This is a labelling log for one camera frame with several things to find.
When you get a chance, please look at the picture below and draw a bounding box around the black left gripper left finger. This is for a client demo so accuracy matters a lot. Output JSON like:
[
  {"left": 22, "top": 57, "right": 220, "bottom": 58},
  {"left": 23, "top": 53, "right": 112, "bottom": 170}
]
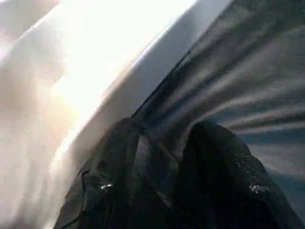
[{"left": 52, "top": 117, "right": 158, "bottom": 229}]

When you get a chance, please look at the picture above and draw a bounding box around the white plastic table top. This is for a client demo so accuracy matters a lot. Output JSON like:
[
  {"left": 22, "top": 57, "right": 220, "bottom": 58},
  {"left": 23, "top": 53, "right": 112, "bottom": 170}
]
[{"left": 0, "top": 0, "right": 235, "bottom": 229}]

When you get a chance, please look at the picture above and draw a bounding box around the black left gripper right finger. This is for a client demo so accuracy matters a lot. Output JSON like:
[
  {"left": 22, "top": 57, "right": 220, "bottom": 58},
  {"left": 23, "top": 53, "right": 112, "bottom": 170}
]
[{"left": 173, "top": 119, "right": 305, "bottom": 229}]

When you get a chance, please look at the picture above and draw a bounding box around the black work mat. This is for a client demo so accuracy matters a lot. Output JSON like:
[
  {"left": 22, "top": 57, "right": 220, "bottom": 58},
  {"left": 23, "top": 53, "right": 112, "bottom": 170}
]
[{"left": 131, "top": 0, "right": 305, "bottom": 229}]

